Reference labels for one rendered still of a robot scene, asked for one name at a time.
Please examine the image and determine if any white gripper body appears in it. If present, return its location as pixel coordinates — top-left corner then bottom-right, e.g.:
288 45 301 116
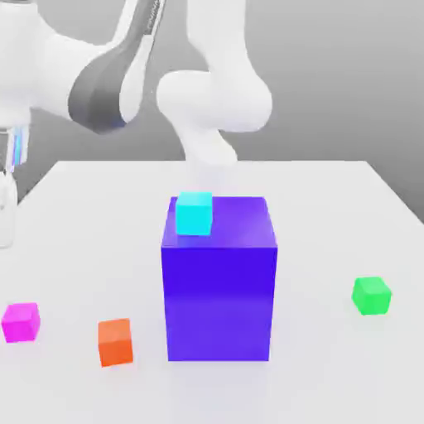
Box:
0 173 18 250

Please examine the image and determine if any small magenta cube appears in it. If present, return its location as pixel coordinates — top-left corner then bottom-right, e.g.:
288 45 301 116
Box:
0 301 41 345

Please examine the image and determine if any small orange cube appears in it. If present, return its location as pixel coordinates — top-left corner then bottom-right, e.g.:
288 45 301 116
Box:
97 318 134 369

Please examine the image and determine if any small cyan cube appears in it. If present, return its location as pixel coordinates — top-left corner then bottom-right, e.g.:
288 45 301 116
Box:
174 190 214 237

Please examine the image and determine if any small green cube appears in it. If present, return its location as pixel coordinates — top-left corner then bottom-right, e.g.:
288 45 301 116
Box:
350 276 393 316

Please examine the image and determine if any large blue box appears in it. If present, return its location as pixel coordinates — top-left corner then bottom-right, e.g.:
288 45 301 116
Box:
161 195 278 363

